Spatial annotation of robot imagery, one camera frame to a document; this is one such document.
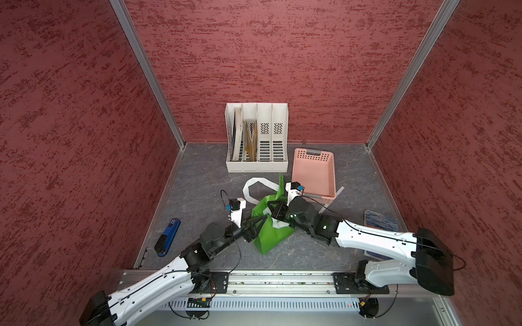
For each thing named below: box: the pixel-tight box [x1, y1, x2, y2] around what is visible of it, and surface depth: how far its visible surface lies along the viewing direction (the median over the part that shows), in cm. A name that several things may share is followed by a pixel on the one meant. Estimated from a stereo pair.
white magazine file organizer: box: [224, 102, 289, 174], surface depth 109 cm
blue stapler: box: [154, 218, 181, 258], surface depth 84 cm
